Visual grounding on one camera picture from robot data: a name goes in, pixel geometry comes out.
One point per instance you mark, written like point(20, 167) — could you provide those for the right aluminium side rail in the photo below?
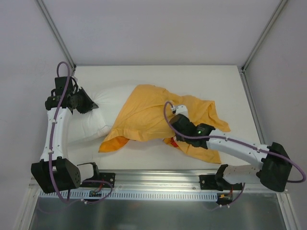
point(252, 105)

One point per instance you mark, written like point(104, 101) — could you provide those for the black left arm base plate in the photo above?
point(96, 180)

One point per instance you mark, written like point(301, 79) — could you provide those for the orange cartoon print pillowcase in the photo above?
point(143, 117)

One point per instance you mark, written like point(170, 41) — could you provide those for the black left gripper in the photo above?
point(82, 101)

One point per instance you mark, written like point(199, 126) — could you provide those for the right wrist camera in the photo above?
point(180, 110)

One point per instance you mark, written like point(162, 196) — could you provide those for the white slotted cable duct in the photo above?
point(141, 195)

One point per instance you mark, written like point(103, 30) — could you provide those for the left aluminium frame post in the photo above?
point(52, 26)

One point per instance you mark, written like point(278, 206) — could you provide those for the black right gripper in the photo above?
point(177, 120)

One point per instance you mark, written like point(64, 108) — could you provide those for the aluminium front rail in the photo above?
point(156, 178)

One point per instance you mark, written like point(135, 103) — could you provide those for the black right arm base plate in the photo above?
point(208, 182)

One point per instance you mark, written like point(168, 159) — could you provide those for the aluminium frame post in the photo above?
point(269, 25)
point(52, 26)

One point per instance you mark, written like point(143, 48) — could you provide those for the white pillow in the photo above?
point(99, 121)

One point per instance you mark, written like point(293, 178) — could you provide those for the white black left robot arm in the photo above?
point(55, 153)

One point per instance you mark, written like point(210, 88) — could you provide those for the right aluminium frame post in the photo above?
point(269, 25)

